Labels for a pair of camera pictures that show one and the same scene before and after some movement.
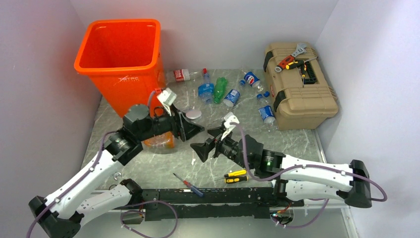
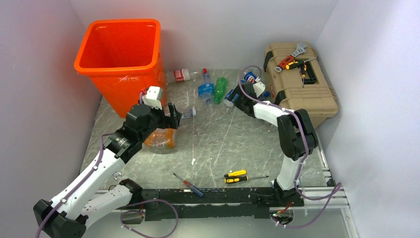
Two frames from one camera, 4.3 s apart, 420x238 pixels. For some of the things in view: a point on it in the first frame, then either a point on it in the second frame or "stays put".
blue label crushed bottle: [206, 89] stays put
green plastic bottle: [220, 88] stays put
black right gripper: [203, 148] -> [236, 103]
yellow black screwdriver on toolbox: [296, 64] stays put
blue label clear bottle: [232, 97] stays put
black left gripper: [180, 126] -> [169, 122]
